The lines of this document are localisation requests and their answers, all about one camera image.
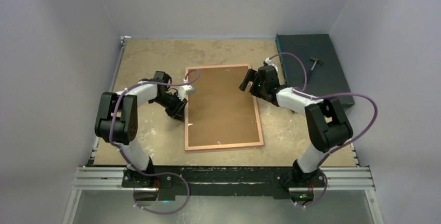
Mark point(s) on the dark blue box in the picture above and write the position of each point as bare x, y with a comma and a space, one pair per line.
326, 79

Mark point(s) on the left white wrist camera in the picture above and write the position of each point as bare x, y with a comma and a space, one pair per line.
185, 90

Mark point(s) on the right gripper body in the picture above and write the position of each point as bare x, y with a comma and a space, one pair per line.
258, 88

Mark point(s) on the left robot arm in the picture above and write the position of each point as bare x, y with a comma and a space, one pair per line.
117, 116

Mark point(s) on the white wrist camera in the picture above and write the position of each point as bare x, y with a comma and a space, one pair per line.
185, 90
268, 61

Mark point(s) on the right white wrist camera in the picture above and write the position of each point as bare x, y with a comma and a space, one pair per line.
268, 61

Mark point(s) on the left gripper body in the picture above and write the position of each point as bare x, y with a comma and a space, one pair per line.
171, 104

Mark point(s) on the pink picture frame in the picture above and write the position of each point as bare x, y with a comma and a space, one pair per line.
220, 146

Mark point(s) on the small hammer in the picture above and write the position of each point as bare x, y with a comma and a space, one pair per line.
316, 62

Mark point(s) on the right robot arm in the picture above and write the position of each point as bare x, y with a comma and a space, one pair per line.
327, 123

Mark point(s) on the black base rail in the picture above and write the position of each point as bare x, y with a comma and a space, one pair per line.
280, 183

